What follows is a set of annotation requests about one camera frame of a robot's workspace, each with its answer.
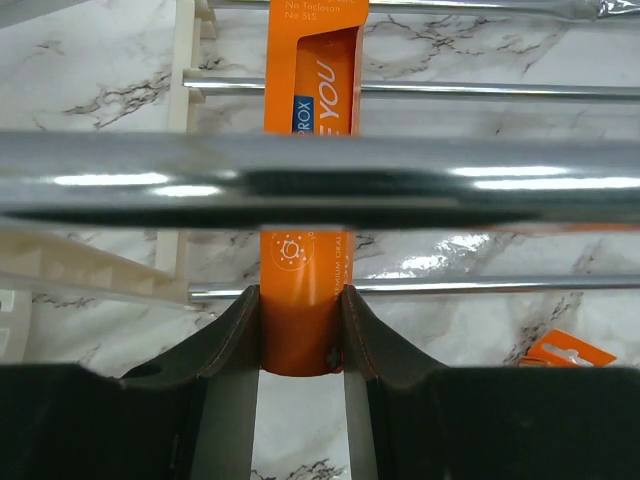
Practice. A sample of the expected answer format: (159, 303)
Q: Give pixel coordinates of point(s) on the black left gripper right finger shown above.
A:
(391, 422)

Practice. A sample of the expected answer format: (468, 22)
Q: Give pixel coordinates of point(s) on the cream metal shelf rack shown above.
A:
(179, 180)

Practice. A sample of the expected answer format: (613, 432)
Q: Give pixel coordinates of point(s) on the orange toothpaste box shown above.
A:
(312, 90)
(560, 349)

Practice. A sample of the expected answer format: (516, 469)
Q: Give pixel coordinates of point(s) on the white plastic basket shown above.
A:
(15, 318)

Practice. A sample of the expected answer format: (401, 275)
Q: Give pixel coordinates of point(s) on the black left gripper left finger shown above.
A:
(209, 382)

